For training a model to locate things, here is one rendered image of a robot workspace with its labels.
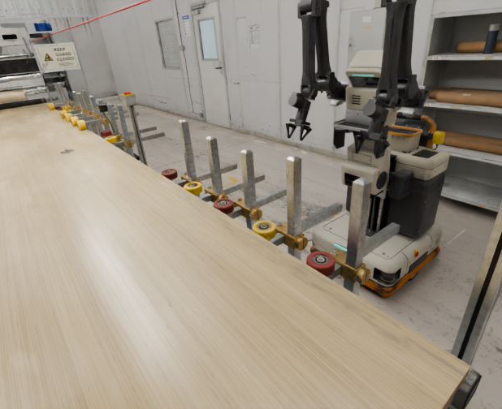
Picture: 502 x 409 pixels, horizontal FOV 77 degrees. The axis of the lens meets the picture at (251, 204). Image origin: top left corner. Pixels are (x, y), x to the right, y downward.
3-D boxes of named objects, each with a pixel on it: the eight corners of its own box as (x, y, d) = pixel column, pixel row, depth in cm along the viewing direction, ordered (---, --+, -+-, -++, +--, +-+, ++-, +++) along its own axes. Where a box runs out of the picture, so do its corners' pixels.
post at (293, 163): (294, 270, 124) (293, 153, 102) (300, 274, 122) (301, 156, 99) (287, 274, 122) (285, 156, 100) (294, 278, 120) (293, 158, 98)
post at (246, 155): (255, 249, 143) (247, 147, 121) (260, 252, 141) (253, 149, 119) (248, 252, 142) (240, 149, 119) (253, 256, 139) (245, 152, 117)
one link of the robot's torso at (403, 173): (367, 188, 207) (371, 152, 196) (408, 201, 187) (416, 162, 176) (341, 201, 193) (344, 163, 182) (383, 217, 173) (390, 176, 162)
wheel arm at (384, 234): (390, 230, 117) (391, 221, 115) (399, 234, 115) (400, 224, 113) (310, 286, 95) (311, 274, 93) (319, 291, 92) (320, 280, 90)
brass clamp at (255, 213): (244, 207, 141) (243, 196, 138) (264, 217, 131) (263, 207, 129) (233, 212, 137) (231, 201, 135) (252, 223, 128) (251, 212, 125)
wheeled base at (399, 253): (361, 222, 268) (365, 195, 256) (440, 255, 222) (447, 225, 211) (307, 256, 233) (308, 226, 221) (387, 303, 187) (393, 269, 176)
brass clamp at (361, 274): (335, 259, 105) (335, 247, 103) (371, 279, 96) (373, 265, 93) (322, 267, 102) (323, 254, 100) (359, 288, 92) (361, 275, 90)
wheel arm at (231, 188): (261, 179, 172) (261, 172, 170) (265, 181, 169) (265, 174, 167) (190, 206, 149) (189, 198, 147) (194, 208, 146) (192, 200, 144)
